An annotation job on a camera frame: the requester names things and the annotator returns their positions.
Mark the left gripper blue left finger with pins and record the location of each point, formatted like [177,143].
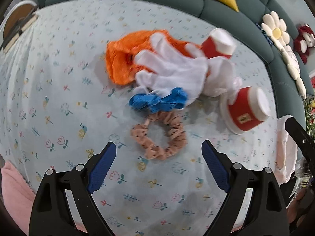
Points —
[50,214]

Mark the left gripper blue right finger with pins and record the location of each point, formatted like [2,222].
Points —
[266,213]

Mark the red white paper cup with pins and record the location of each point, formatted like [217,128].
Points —
[249,109]
[219,43]

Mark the peach dotted scrunchie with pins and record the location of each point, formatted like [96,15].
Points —
[162,135]

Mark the orange plastic snack bag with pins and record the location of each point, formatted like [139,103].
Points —
[120,66]

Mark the green potted plant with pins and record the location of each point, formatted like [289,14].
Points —
[309,109]

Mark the pink fluffy cloth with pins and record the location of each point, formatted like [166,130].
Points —
[18,197]

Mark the red white plush monkey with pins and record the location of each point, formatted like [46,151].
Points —
[304,42]

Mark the floral light blue tablecloth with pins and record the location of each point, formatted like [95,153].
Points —
[59,107]

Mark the white daisy flower cushion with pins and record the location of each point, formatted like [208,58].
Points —
[276,29]

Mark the blue fabric scrunchie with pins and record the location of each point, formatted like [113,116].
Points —
[154,103]

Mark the teal sectional sofa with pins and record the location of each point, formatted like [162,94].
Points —
[243,26]

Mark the white cloth glove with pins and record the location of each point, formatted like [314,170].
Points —
[166,68]

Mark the round wooden side table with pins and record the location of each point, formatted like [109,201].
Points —
[17,14]

